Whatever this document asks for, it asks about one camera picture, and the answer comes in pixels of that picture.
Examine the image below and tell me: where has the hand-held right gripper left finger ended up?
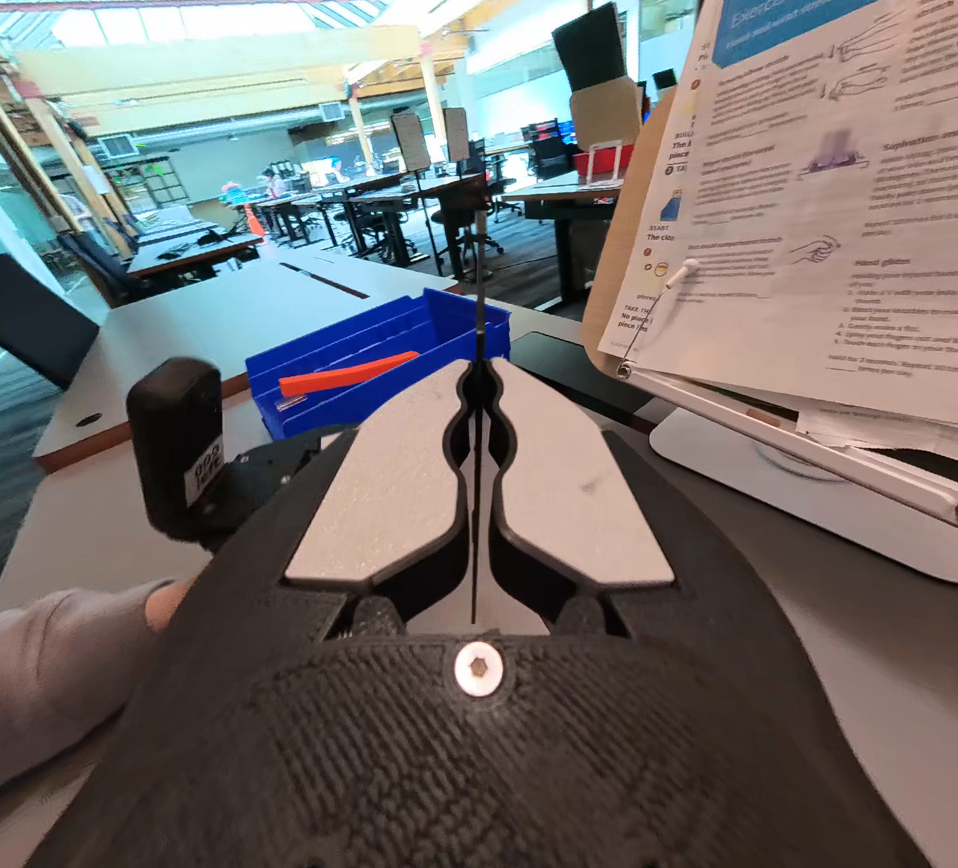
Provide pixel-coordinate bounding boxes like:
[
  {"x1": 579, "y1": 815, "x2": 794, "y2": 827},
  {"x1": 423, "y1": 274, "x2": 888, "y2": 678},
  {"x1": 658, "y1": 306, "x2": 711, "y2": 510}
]
[{"x1": 284, "y1": 359, "x2": 476, "y2": 622}]

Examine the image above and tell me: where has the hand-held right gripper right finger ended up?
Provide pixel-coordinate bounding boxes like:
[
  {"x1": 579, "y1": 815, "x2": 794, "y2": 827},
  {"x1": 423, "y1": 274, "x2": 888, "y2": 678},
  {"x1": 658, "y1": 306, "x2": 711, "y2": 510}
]
[{"x1": 486, "y1": 358, "x2": 677, "y2": 624}]

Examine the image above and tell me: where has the blue plastic bin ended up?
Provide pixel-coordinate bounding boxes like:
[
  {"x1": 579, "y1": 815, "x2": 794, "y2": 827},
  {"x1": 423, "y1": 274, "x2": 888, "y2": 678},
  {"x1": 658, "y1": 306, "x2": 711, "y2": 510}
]
[{"x1": 245, "y1": 288, "x2": 512, "y2": 441}]

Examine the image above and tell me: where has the thin black plate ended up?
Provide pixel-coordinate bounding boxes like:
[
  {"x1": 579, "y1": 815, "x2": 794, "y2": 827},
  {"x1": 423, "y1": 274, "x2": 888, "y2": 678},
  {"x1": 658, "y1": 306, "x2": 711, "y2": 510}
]
[{"x1": 470, "y1": 206, "x2": 486, "y2": 624}]

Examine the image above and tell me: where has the person's left forearm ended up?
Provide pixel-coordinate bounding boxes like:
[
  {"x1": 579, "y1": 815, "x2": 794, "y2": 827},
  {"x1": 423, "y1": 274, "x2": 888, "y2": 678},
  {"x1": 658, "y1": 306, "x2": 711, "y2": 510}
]
[{"x1": 0, "y1": 586, "x2": 177, "y2": 788}]

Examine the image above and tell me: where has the dark wooden desk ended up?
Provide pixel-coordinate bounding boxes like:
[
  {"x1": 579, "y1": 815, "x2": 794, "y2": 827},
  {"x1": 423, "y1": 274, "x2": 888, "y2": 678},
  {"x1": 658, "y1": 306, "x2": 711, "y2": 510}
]
[{"x1": 127, "y1": 232, "x2": 263, "y2": 281}]

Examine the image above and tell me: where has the grey desk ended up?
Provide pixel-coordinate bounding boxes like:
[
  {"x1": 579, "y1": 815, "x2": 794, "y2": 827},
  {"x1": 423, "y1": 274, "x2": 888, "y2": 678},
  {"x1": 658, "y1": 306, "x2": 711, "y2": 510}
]
[{"x1": 0, "y1": 299, "x2": 958, "y2": 868}]

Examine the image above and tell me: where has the person's left hand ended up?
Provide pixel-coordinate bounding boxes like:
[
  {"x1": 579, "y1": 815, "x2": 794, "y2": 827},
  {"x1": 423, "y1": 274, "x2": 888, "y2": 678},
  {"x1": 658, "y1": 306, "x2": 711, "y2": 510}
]
[{"x1": 144, "y1": 578, "x2": 197, "y2": 636}]

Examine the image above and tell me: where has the orange segmented bar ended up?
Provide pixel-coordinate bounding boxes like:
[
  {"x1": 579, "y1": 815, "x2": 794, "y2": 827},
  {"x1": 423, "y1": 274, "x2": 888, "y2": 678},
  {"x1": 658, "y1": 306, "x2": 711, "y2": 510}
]
[{"x1": 278, "y1": 350, "x2": 420, "y2": 398}]

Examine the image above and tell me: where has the wooden document stand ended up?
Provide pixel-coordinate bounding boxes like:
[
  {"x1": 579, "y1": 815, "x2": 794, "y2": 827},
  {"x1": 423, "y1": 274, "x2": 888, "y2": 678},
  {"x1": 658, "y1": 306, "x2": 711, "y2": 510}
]
[
  {"x1": 582, "y1": 0, "x2": 958, "y2": 581},
  {"x1": 552, "y1": 3, "x2": 646, "y2": 152}
]

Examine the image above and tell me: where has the red plastic bin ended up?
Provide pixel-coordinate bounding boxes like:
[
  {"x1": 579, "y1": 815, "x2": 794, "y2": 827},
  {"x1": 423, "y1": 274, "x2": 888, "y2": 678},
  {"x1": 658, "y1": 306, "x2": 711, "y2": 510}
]
[{"x1": 572, "y1": 142, "x2": 637, "y2": 178}]

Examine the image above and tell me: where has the white instruction sheet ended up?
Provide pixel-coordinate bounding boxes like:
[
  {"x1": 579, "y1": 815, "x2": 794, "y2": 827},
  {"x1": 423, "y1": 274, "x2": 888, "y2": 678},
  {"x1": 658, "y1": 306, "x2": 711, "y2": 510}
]
[{"x1": 599, "y1": 37, "x2": 721, "y2": 360}]

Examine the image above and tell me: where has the exercise sheet with blue banner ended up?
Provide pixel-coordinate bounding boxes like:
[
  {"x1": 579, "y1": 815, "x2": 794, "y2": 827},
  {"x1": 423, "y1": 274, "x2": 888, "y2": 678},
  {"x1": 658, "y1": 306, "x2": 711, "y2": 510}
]
[{"x1": 636, "y1": 0, "x2": 958, "y2": 428}]

